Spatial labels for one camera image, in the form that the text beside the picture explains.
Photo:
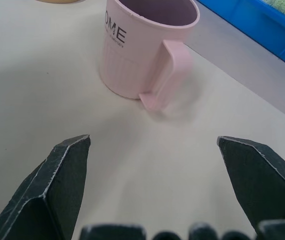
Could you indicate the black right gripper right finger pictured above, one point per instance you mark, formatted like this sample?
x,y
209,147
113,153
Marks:
x,y
260,185

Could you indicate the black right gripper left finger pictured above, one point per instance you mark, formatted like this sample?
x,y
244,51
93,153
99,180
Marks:
x,y
45,190

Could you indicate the tan round object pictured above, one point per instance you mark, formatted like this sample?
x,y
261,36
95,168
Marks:
x,y
57,1

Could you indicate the blue plastic bin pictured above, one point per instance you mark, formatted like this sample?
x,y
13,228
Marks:
x,y
262,27

